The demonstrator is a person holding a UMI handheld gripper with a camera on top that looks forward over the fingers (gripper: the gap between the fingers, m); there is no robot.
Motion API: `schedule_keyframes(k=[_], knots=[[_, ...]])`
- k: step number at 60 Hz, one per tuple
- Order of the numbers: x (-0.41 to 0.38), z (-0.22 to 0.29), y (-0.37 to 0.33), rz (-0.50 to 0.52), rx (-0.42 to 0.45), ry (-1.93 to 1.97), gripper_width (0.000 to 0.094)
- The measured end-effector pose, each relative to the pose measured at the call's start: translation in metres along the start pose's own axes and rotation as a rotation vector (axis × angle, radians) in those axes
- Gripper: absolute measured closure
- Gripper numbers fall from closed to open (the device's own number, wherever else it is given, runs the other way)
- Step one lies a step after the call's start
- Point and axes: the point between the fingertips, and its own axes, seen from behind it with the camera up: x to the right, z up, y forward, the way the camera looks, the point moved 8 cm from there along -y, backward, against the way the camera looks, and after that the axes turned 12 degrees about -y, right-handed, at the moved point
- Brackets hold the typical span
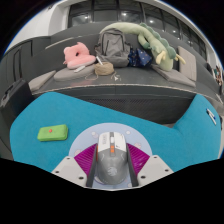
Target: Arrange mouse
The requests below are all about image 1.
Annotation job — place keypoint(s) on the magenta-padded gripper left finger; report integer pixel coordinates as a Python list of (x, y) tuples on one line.
[(70, 170)]

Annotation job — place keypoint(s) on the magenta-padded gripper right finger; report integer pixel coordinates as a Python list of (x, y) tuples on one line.
[(155, 170)]

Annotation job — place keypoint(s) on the grey and white computer mouse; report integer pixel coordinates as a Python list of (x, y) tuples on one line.
[(112, 160)]

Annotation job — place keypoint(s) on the round pale blue mouse pad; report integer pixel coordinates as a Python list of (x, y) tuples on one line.
[(83, 141)]

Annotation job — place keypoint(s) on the green rectangular case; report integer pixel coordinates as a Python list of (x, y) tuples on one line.
[(52, 133)]

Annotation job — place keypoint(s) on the black suitcase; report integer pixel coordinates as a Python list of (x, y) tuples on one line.
[(15, 98)]

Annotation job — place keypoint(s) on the light grey flat cushion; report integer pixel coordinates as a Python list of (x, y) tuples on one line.
[(41, 81)]

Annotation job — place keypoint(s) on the grey round seat cushion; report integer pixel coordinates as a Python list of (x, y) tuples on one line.
[(70, 75)]

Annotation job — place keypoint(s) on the grey flat square cushion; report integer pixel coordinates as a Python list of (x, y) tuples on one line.
[(176, 77)]

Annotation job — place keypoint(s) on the tan woven basket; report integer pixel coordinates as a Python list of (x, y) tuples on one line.
[(104, 69)]

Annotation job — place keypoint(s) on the beige square cushion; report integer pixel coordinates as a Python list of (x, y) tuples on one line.
[(187, 63)]

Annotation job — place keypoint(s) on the pink plush cushion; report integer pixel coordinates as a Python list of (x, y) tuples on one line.
[(78, 58)]

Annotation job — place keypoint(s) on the dark blue patterned bag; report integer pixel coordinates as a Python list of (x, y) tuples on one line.
[(140, 58)]

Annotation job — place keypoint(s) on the person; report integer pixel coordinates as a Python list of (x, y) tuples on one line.
[(218, 75)]

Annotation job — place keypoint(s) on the green dragon plush toy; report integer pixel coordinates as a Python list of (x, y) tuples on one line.
[(156, 43)]

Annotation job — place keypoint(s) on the grey backpack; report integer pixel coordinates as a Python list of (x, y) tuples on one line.
[(113, 48)]

